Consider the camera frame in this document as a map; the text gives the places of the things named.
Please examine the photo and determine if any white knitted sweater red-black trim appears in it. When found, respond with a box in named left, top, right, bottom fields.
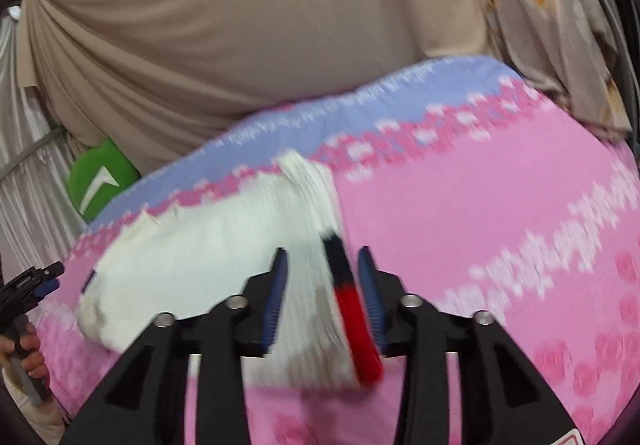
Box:
left=76, top=150, right=359, bottom=391

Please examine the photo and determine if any person's left hand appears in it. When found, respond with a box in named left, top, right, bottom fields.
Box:
left=0, top=321, right=50, bottom=381

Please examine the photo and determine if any silver pleated curtain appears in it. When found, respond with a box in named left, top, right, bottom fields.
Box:
left=1, top=13, right=86, bottom=279

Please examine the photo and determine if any green cushion white mark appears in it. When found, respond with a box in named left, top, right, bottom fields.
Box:
left=66, top=139, right=141, bottom=223

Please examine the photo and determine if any beige draped fabric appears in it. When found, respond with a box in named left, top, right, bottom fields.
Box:
left=17, top=0, right=489, bottom=173

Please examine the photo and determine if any floral patterned cloth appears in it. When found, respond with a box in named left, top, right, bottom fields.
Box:
left=483, top=0, right=632, bottom=142

